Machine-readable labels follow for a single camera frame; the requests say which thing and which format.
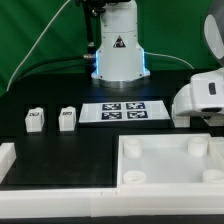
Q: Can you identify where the white left obstacle wall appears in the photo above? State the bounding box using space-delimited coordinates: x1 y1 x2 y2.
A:
0 143 16 184

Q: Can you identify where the white obstacle wall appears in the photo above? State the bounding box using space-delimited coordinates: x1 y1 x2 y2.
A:
0 184 224 219
0 143 16 184

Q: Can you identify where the white marker base plate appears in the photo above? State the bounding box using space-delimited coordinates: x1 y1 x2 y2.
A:
79 101 170 123

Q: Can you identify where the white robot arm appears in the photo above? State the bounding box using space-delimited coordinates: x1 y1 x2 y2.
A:
75 0 224 116

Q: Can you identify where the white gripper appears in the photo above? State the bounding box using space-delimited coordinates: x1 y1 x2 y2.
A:
173 68 224 116

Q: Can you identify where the white front obstacle wall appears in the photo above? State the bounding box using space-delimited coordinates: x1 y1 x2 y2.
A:
0 184 224 219

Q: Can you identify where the green backdrop curtain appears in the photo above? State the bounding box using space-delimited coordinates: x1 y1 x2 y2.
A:
0 0 219 95

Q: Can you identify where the white square tabletop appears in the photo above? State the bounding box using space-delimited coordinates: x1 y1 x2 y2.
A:
117 133 224 196

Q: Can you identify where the white cable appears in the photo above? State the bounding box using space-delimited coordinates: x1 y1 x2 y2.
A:
5 0 72 93

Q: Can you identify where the black cable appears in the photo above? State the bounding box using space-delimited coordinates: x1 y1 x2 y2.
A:
11 57 88 88

